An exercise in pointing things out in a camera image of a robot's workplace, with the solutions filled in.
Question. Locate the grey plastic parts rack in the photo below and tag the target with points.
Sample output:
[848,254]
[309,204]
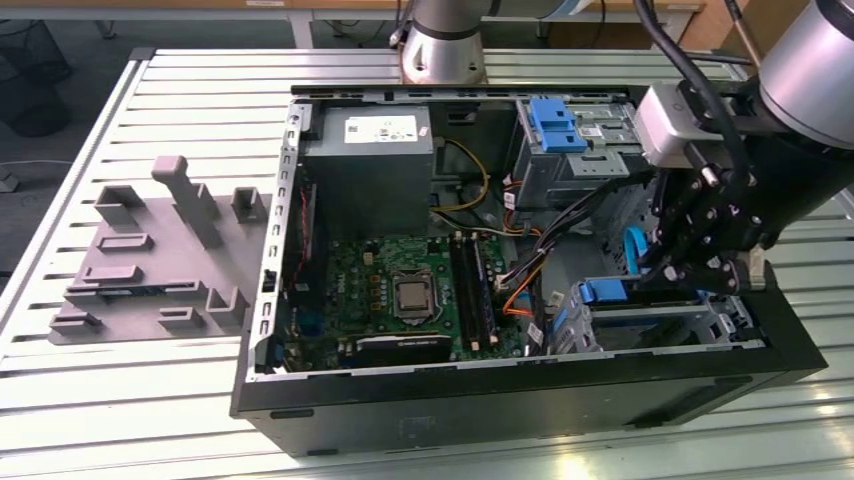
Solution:
[167,260]

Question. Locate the grey metal drive cage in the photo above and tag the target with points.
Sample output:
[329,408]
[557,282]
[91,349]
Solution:
[601,165]

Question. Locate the hard disk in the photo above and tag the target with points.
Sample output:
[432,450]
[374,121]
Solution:
[604,292]

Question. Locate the grey power supply unit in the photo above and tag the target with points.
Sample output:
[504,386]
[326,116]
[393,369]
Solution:
[367,190]

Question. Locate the spare RAM stick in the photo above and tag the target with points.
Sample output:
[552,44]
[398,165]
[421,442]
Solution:
[127,291]

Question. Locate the silver CPU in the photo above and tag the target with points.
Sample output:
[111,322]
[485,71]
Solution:
[416,295]

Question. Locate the grey metal disk bay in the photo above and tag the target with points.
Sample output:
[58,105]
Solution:
[668,312]

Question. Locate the black RAM stick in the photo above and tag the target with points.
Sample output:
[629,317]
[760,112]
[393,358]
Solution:
[484,290]

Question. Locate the wooden desk white legs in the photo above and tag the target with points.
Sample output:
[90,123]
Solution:
[201,3]

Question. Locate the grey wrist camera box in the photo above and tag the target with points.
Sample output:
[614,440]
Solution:
[661,125]

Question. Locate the black PC case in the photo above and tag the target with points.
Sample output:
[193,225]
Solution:
[468,410]

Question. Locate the black graphics card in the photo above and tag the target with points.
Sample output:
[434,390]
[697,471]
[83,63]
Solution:
[401,350]

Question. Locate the wooden cabinet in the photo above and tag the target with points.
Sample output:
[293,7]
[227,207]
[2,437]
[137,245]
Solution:
[714,27]

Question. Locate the green motherboard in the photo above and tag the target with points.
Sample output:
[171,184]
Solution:
[361,260]

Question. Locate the blue plastic drive latch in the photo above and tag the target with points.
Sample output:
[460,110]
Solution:
[554,142]

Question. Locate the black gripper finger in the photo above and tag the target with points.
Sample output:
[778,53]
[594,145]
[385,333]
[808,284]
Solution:
[721,272]
[681,220]

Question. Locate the black mesh waste bin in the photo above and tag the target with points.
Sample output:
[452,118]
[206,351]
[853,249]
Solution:
[34,90]

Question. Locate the white floor box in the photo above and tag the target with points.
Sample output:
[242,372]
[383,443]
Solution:
[9,180]

